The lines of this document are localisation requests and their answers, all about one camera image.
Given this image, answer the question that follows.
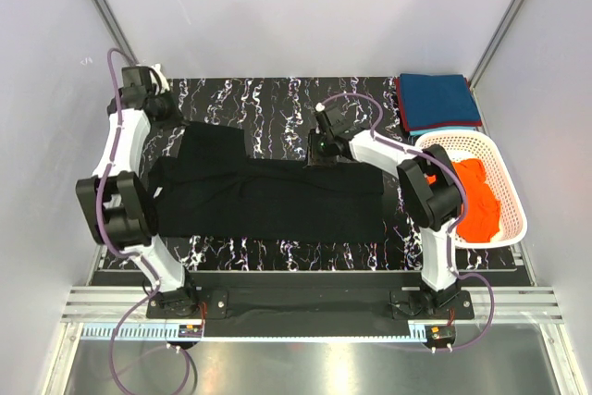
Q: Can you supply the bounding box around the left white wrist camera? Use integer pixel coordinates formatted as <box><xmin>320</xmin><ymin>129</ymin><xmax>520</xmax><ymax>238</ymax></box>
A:
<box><xmin>150</xmin><ymin>64</ymin><xmax>170</xmax><ymax>93</ymax></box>

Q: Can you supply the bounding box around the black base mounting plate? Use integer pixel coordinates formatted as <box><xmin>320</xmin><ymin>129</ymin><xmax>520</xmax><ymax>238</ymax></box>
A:
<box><xmin>148</xmin><ymin>271</ymin><xmax>475</xmax><ymax>340</ymax></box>

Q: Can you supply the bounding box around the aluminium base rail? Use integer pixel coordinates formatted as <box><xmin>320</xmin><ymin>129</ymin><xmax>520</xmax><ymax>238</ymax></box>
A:
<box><xmin>62</xmin><ymin>287</ymin><xmax>561</xmax><ymax>324</ymax></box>

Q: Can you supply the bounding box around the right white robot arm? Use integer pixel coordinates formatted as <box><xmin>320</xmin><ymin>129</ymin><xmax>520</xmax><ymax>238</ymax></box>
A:
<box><xmin>307</xmin><ymin>103</ymin><xmax>466</xmax><ymax>319</ymax></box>

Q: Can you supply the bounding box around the orange t shirt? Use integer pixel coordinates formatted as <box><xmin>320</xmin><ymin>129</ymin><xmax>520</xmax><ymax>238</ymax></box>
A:
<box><xmin>452</xmin><ymin>158</ymin><xmax>500</xmax><ymax>243</ymax></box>

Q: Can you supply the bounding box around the right aluminium frame post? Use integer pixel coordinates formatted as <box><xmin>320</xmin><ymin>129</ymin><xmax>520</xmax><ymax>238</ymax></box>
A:
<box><xmin>469</xmin><ymin>0</ymin><xmax>526</xmax><ymax>88</ymax></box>

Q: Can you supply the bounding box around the slotted cable duct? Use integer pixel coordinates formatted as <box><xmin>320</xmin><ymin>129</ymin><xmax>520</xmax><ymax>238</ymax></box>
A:
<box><xmin>81</xmin><ymin>322</ymin><xmax>427</xmax><ymax>344</ymax></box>

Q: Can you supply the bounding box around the black t shirt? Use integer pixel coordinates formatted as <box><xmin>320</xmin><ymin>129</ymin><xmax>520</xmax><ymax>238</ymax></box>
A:
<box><xmin>148</xmin><ymin>122</ymin><xmax>385</xmax><ymax>243</ymax></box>

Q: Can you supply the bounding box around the black marble pattern mat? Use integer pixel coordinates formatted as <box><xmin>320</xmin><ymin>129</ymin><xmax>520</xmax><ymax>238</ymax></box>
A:
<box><xmin>99</xmin><ymin>75</ymin><xmax>517</xmax><ymax>272</ymax></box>

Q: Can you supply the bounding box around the aluminium frame post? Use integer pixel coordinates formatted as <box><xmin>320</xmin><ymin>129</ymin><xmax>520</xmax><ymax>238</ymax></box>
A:
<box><xmin>469</xmin><ymin>0</ymin><xmax>526</xmax><ymax>88</ymax></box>
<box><xmin>90</xmin><ymin>0</ymin><xmax>138</xmax><ymax>67</ymax></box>

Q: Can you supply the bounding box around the white plastic laundry basket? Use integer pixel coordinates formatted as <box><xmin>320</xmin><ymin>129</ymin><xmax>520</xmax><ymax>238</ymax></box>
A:
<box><xmin>415</xmin><ymin>130</ymin><xmax>527</xmax><ymax>250</ymax></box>

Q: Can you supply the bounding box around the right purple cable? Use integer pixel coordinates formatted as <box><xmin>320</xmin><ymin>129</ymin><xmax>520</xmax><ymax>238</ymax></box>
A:
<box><xmin>321</xmin><ymin>93</ymin><xmax>495</xmax><ymax>352</ymax></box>

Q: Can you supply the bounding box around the left aluminium frame post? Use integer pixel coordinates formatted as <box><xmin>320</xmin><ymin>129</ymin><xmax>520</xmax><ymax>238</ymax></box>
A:
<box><xmin>90</xmin><ymin>0</ymin><xmax>138</xmax><ymax>67</ymax></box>

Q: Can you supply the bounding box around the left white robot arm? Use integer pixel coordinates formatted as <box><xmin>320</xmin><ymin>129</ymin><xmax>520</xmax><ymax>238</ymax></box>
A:
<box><xmin>75</xmin><ymin>64</ymin><xmax>200</xmax><ymax>318</ymax></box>

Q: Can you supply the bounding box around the folded light blue t shirt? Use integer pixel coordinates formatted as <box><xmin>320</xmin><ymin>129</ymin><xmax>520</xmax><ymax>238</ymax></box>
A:
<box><xmin>409</xmin><ymin>125</ymin><xmax>479</xmax><ymax>137</ymax></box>

